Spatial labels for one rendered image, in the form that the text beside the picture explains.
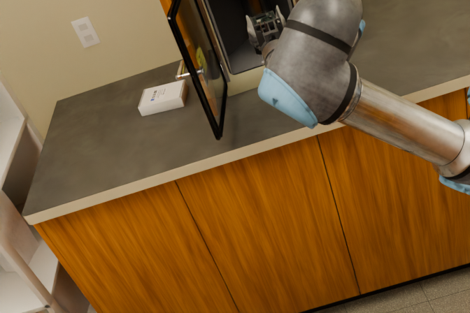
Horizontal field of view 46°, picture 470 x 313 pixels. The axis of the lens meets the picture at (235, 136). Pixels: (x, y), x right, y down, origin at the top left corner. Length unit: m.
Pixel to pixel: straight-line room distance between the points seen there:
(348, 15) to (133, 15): 1.38
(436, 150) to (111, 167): 1.05
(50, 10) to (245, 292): 1.27
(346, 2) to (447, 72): 0.83
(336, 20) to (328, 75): 0.09
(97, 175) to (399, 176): 0.96
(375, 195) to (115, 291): 0.95
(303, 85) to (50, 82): 1.60
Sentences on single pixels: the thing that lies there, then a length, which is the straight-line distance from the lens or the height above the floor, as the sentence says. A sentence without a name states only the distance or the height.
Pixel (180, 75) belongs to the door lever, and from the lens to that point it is 1.50.
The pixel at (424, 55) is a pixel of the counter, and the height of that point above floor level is 0.94.
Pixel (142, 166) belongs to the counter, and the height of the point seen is 0.94.
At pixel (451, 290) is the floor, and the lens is 2.32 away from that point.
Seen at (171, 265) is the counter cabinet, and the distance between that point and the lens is 1.95.
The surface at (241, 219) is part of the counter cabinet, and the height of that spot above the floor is 0.64.
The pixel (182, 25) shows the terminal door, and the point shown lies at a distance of 1.48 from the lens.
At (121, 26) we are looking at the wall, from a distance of 2.21.
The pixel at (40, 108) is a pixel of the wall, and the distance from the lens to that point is 2.42.
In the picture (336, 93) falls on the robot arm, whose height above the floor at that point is 1.38.
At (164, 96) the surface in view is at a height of 0.98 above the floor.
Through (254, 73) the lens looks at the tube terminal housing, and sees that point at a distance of 1.83.
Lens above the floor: 1.87
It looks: 34 degrees down
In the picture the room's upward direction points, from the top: 21 degrees counter-clockwise
